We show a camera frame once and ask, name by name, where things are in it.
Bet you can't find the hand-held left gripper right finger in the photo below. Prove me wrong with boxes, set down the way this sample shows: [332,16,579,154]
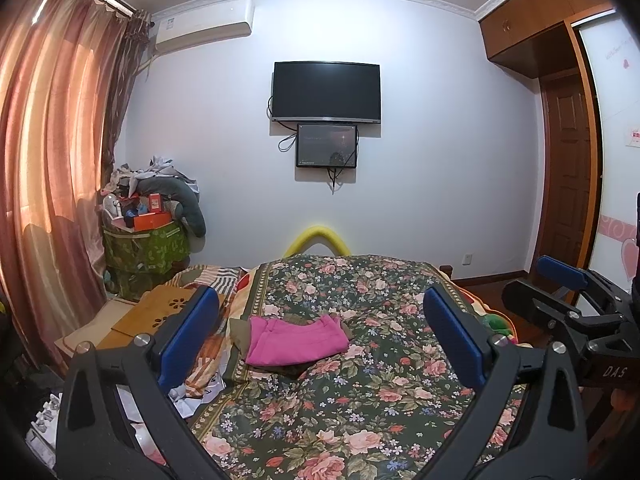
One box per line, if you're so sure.
[422,287,591,480]

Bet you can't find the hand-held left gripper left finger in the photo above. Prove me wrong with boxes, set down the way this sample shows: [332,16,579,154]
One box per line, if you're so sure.
[54,285,236,480]

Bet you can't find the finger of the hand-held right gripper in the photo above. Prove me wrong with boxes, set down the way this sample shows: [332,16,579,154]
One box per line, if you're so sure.
[529,254,601,307]
[501,279,587,327]

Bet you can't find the pink pants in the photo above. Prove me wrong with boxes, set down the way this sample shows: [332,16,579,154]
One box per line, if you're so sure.
[245,314,350,366]

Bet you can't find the orange striped blanket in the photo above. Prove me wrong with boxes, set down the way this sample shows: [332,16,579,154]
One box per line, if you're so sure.
[176,265,262,403]

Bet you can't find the yellow green plush blanket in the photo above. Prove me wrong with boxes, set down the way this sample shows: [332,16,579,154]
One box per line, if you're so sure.
[452,280,533,350]

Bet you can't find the white crumpled clothes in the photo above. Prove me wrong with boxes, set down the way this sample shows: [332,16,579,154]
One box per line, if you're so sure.
[114,384,173,461]

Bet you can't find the brown wooden door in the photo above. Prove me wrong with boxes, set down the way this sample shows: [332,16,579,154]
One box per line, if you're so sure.
[540,77,602,275]

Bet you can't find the green fabric storage box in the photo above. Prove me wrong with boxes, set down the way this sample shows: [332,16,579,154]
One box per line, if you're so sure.
[102,220,192,302]

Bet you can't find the orange box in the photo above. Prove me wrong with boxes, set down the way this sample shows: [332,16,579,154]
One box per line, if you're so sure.
[130,211,174,232]

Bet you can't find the dark floral blanket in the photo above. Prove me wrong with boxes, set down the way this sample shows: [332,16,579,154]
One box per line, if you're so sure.
[187,254,531,480]

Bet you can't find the grey plush pillow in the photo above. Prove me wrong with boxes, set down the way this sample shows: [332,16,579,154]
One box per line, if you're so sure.
[137,177,207,237]

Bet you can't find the white power strip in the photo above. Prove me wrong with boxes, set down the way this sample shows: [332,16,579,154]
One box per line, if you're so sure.
[26,392,64,453]

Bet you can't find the yellow foam bumper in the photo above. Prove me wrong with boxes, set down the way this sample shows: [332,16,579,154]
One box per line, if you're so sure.
[282,226,351,260]

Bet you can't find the pile of clothes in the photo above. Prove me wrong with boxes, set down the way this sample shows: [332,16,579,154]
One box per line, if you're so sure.
[110,155,197,197]

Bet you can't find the pink curtain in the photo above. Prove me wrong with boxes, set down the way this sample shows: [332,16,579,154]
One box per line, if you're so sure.
[0,0,151,376]

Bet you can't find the wooden wardrobe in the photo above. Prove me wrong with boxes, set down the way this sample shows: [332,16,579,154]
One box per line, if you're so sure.
[477,0,640,297]

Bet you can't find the white air conditioner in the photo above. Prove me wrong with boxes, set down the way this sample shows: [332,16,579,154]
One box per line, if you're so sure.
[150,0,256,54]

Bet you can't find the small black wall monitor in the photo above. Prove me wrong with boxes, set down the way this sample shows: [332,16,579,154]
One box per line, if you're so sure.
[295,122,359,169]

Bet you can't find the black wall television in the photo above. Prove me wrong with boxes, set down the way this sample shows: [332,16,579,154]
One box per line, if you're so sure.
[271,61,382,125]

